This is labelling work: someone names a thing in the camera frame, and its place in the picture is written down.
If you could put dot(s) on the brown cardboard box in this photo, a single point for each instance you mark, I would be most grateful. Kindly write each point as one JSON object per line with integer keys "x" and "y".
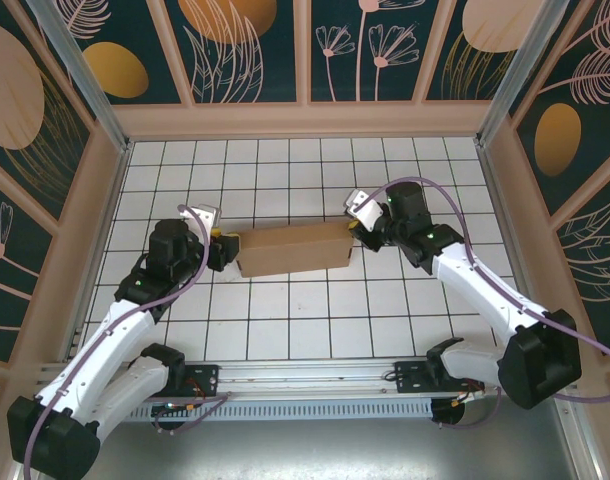
{"x": 295, "y": 250}

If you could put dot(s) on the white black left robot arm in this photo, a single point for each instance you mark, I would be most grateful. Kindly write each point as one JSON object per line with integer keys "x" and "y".
{"x": 110, "y": 345}

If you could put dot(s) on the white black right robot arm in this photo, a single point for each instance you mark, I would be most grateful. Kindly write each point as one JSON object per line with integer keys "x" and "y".
{"x": 485, "y": 290}

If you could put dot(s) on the grey metal sheet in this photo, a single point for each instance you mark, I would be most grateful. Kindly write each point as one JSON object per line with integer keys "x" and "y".
{"x": 305, "y": 450}

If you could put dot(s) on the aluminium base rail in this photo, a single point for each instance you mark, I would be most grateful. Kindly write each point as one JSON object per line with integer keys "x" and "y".
{"x": 305, "y": 372}

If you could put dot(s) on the dark wall panel pink flowers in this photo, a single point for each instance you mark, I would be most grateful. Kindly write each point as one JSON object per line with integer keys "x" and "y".
{"x": 355, "y": 75}
{"x": 15, "y": 260}

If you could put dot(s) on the dark wall panel gold lines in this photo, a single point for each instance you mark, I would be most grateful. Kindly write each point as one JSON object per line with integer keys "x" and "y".
{"x": 25, "y": 100}
{"x": 475, "y": 75}

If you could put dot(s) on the dark wall panel pink leaves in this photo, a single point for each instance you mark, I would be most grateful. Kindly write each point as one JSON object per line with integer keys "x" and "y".
{"x": 595, "y": 260}
{"x": 235, "y": 60}

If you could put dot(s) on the dark wall panel orange oval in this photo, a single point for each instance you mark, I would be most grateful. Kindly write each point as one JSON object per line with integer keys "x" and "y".
{"x": 115, "y": 70}
{"x": 585, "y": 75}

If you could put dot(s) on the aluminium corner post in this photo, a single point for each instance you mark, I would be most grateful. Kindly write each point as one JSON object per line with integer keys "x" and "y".
{"x": 515, "y": 65}
{"x": 85, "y": 80}

